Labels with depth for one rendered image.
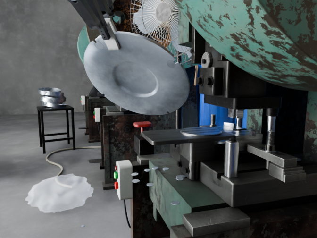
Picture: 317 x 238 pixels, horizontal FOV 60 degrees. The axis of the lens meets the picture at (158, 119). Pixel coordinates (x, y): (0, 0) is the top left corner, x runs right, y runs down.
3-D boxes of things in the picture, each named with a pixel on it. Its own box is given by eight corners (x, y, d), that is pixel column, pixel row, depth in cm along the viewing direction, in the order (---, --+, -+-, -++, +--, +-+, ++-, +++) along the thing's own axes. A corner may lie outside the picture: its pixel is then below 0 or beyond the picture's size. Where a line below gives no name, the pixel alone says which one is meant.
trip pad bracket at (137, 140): (139, 185, 109) (139, 137, 106) (134, 176, 119) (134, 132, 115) (154, 183, 111) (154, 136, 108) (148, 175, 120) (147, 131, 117)
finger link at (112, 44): (109, 21, 59) (107, 23, 59) (120, 47, 65) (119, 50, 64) (97, 22, 60) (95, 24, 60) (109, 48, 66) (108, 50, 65)
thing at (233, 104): (234, 118, 75) (235, 98, 74) (202, 109, 94) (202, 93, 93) (282, 116, 80) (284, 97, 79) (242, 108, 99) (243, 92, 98)
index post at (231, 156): (228, 178, 67) (230, 140, 65) (222, 174, 70) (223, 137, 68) (238, 177, 68) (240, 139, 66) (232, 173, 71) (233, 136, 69)
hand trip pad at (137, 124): (136, 142, 110) (136, 123, 109) (133, 139, 116) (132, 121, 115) (153, 141, 112) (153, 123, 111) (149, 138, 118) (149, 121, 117)
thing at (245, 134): (235, 150, 80) (236, 135, 79) (211, 139, 94) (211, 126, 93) (262, 148, 83) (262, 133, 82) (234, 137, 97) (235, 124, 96)
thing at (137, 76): (63, 61, 75) (65, 59, 75) (135, 123, 89) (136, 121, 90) (133, 11, 55) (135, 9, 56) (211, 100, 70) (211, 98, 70)
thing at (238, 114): (234, 118, 84) (235, 106, 84) (226, 116, 89) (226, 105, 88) (243, 117, 85) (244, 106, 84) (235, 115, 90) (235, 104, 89)
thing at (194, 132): (152, 188, 75) (152, 139, 73) (140, 171, 88) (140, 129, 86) (233, 178, 82) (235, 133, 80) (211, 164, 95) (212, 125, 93)
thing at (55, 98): (42, 154, 335) (38, 89, 323) (38, 145, 375) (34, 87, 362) (76, 149, 354) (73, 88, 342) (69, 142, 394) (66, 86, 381)
